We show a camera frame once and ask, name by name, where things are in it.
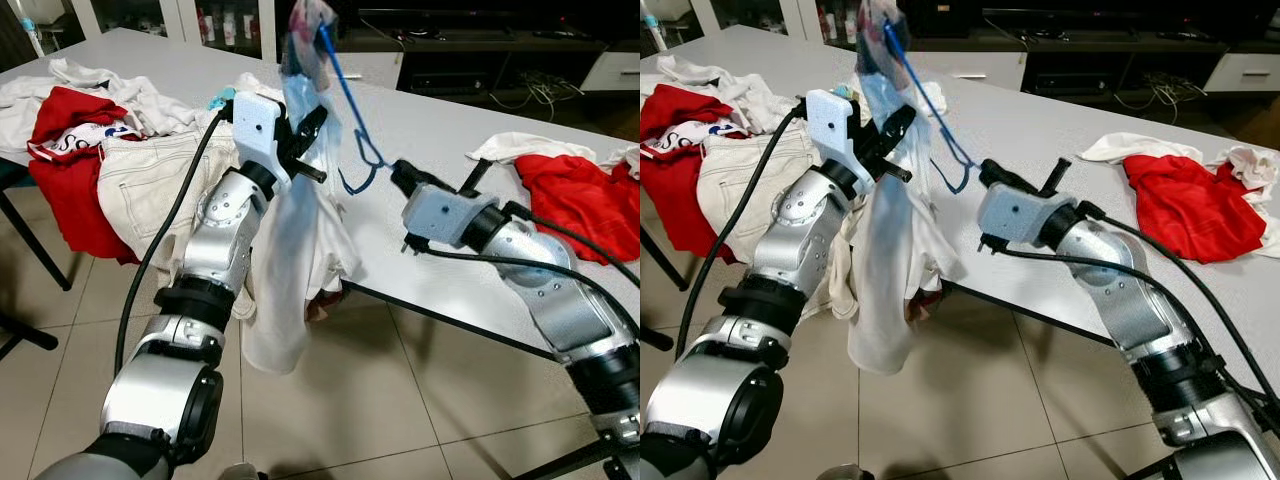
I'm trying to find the white shirt tan sleeves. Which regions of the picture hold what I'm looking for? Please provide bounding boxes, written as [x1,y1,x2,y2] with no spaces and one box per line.
[845,0,966,376]
[240,0,363,376]

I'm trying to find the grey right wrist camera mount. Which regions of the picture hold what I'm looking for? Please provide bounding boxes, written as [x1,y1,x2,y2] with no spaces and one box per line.
[978,185,1066,249]
[403,185,501,251]

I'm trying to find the beige jeans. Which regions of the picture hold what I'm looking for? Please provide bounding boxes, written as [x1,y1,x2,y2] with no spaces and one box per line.
[695,125,851,301]
[97,130,261,321]

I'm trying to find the white rumpled clothes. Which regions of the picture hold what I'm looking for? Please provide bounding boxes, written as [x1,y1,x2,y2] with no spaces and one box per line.
[640,55,811,141]
[0,58,226,151]

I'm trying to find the red jersey white print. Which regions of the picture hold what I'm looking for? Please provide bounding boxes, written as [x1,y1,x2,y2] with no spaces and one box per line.
[27,85,141,266]
[640,83,741,261]

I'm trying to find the blue plastic hanger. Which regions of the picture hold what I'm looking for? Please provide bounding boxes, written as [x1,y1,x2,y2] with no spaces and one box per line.
[318,22,393,196]
[883,22,976,194]

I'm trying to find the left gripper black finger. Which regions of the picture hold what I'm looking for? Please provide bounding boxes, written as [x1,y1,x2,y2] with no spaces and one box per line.
[872,104,917,156]
[292,104,330,151]

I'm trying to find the white crumpled garment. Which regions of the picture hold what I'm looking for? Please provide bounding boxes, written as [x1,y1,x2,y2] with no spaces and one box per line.
[468,132,641,181]
[1078,132,1280,259]

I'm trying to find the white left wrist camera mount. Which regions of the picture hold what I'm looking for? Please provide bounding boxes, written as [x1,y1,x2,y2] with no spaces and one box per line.
[232,92,293,191]
[805,88,871,196]

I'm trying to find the white TV cabinet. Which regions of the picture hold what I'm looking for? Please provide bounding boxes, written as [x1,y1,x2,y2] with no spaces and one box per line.
[690,0,1280,101]
[60,0,641,101]

